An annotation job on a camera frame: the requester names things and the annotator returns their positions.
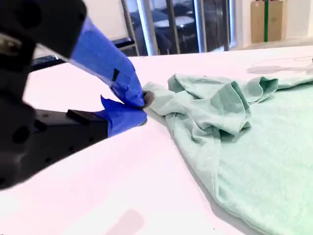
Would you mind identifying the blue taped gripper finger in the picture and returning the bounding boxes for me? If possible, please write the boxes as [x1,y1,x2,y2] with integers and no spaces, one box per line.
[24,95,148,177]
[9,0,156,109]

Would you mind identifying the pale green T-shirt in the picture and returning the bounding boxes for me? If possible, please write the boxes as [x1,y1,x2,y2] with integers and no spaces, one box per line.
[142,73,313,235]

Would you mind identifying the grey metal railing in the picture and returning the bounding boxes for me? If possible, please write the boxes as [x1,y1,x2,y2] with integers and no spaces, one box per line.
[121,0,237,56]

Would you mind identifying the cardboard box with green strip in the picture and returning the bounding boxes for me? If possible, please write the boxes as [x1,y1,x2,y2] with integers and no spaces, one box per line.
[250,0,288,44]

